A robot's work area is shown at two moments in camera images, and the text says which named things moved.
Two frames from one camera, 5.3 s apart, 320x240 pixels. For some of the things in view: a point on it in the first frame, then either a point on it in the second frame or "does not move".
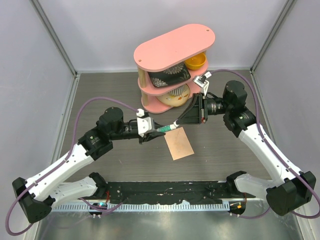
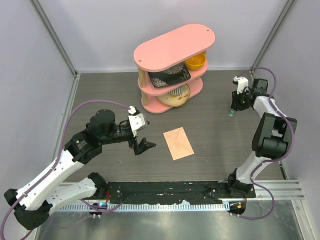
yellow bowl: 196,62 does not move
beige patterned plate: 171,100 does not move
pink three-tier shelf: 167,67 does not move
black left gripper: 150,136 -> 142,145
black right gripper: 197,112 -> 236,105
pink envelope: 178,143 does not move
